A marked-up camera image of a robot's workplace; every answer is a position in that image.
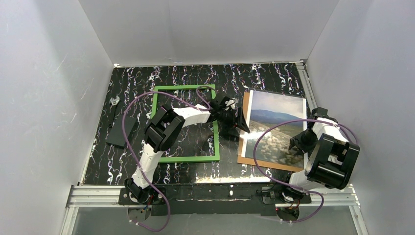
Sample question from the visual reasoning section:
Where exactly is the landscape photo print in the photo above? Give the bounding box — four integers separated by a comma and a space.
240, 89, 308, 168

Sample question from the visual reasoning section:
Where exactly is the green picture frame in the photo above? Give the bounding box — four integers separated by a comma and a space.
154, 85, 220, 163

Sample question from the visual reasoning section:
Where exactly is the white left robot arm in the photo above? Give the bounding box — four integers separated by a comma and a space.
124, 94, 250, 200

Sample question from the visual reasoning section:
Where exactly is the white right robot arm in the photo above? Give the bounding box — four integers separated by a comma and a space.
288, 107, 360, 191

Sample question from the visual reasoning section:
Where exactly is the brown backing board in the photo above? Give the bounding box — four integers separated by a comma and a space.
237, 92, 304, 173

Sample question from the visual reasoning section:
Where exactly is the small silver clip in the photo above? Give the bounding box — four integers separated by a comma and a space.
110, 96, 120, 106

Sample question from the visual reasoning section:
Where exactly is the black flat stand plate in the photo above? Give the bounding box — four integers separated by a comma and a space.
106, 116, 138, 148

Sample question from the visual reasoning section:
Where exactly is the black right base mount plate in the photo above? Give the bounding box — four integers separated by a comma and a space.
256, 184, 312, 204

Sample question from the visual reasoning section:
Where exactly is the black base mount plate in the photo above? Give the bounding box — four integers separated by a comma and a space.
256, 184, 312, 204
118, 187, 165, 205

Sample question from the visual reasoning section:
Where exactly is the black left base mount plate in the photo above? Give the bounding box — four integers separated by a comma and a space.
118, 187, 165, 205

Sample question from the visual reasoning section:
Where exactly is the aluminium rail frame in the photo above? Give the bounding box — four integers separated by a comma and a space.
62, 184, 368, 235

